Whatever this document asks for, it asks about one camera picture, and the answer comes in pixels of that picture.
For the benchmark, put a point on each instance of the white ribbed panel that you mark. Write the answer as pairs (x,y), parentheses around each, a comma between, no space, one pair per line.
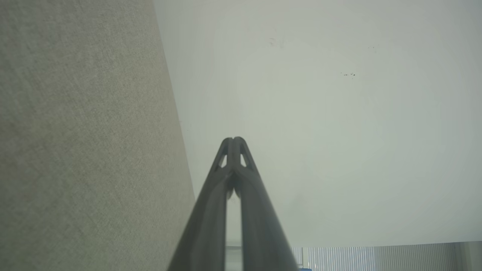
(395,259)

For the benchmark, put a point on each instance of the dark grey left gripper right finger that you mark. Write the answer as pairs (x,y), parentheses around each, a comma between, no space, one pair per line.
(260,218)

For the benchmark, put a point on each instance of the grey fabric sofa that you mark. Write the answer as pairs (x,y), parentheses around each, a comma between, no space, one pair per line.
(83,143)

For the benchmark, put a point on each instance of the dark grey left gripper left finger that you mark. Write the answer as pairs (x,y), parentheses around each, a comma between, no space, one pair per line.
(211,210)

